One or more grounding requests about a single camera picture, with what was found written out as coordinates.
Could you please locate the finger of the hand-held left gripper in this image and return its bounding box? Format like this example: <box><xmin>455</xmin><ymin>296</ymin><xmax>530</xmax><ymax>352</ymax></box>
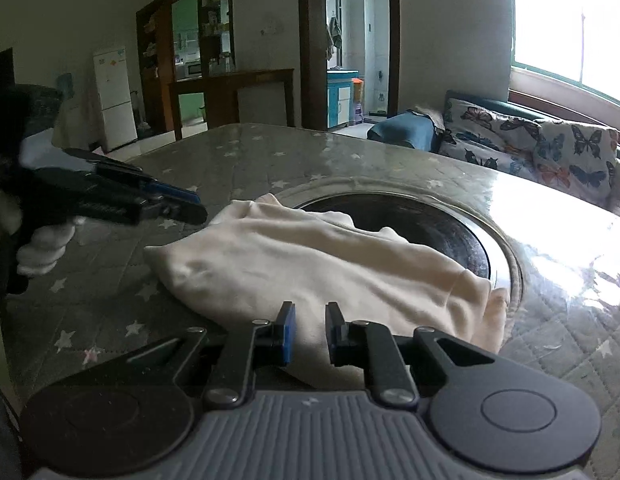
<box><xmin>140</xmin><ymin>198</ymin><xmax>209</xmax><ymax>227</ymax></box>
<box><xmin>97</xmin><ymin>161</ymin><xmax>199</xmax><ymax>207</ymax></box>

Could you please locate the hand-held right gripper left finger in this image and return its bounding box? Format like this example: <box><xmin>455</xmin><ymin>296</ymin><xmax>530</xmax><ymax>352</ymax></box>
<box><xmin>124</xmin><ymin>301</ymin><xmax>297</xmax><ymax>409</ymax></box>

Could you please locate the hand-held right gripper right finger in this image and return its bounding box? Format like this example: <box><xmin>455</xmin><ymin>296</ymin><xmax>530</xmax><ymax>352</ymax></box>
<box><xmin>325</xmin><ymin>301</ymin><xmax>496</xmax><ymax>407</ymax></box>

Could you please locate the cream sweatshirt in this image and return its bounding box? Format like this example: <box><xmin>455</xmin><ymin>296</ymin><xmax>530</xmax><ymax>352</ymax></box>
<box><xmin>144</xmin><ymin>194</ymin><xmax>511</xmax><ymax>391</ymax></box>

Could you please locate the person's left hand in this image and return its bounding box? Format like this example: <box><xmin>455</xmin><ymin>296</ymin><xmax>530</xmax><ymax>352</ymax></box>
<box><xmin>0</xmin><ymin>190</ymin><xmax>76</xmax><ymax>277</ymax></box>

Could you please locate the white refrigerator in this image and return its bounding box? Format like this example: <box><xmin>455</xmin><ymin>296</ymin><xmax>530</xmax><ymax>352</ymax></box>
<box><xmin>92</xmin><ymin>47</ymin><xmax>139</xmax><ymax>153</ymax></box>

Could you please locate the dark wooden counter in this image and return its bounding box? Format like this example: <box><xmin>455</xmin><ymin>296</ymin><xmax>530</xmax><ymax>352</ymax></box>
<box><xmin>168</xmin><ymin>68</ymin><xmax>295</xmax><ymax>142</ymax></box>

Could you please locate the tall wooden shelf unit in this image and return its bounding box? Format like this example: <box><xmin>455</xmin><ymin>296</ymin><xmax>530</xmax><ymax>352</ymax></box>
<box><xmin>136</xmin><ymin>0</ymin><xmax>234</xmax><ymax>141</ymax></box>

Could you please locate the round black table cooktop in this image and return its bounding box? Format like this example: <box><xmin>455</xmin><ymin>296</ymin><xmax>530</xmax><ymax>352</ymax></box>
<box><xmin>277</xmin><ymin>178</ymin><xmax>523</xmax><ymax>311</ymax></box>

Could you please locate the blue white cabinet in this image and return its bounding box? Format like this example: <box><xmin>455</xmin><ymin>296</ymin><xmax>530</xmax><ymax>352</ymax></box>
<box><xmin>327</xmin><ymin>71</ymin><xmax>361</xmax><ymax>129</ymax></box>

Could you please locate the blue sofa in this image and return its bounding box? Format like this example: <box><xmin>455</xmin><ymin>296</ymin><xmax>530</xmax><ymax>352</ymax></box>
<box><xmin>367</xmin><ymin>90</ymin><xmax>620</xmax><ymax>221</ymax></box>

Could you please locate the hanging grey towel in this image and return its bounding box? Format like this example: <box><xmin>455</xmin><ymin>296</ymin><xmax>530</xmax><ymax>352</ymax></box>
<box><xmin>327</xmin><ymin>16</ymin><xmax>343</xmax><ymax>58</ymax></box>

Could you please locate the beige crumpled cloth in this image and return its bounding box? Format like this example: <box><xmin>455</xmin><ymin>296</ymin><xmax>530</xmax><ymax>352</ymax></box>
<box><xmin>409</xmin><ymin>105</ymin><xmax>445</xmax><ymax>128</ymax></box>

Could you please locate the butterfly print pillow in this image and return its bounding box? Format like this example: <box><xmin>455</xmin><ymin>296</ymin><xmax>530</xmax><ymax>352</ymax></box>
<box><xmin>532</xmin><ymin>120</ymin><xmax>619</xmax><ymax>202</ymax></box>
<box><xmin>440</xmin><ymin>97</ymin><xmax>546</xmax><ymax>176</ymax></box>

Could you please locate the bright window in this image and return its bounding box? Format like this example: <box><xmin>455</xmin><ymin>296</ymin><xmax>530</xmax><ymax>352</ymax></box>
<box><xmin>510</xmin><ymin>0</ymin><xmax>620</xmax><ymax>106</ymax></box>

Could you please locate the dark wooden door frame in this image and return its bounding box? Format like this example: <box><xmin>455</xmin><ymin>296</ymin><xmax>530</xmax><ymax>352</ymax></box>
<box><xmin>297</xmin><ymin>0</ymin><xmax>401</xmax><ymax>132</ymax></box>

